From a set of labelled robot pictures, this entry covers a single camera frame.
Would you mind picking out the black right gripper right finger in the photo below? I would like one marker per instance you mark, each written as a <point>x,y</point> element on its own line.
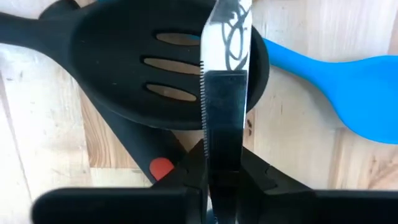
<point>311,208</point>

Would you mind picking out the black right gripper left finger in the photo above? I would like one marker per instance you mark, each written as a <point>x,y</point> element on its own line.
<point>124,207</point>

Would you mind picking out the silver serrated steel knife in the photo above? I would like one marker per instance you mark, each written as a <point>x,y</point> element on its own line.
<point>224,109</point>

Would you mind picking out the large blue silicone spoon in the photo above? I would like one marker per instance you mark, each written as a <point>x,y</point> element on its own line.
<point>357,93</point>

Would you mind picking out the black slotted spoon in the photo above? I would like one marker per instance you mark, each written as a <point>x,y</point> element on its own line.
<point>109,62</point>

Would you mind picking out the black round-head turner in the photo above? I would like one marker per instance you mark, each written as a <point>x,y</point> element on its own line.
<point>140,140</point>

